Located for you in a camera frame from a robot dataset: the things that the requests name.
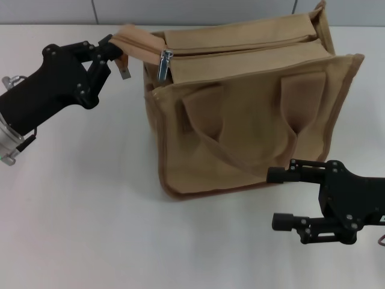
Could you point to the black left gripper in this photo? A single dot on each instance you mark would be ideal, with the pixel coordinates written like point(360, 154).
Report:
point(45, 90)

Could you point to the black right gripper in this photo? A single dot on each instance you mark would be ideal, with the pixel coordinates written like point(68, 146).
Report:
point(352, 198)

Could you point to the silver metal zipper pull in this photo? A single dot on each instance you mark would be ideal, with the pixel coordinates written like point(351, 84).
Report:
point(165, 66)

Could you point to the khaki canvas food bag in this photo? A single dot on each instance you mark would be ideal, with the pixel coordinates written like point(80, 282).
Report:
point(240, 120)

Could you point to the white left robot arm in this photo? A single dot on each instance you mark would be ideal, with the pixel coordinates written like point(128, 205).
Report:
point(7, 141)

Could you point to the small metal zipper end tag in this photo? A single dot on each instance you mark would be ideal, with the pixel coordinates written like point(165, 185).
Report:
point(125, 72)

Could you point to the silver round connector plug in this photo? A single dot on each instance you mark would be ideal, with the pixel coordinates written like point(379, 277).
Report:
point(13, 81)

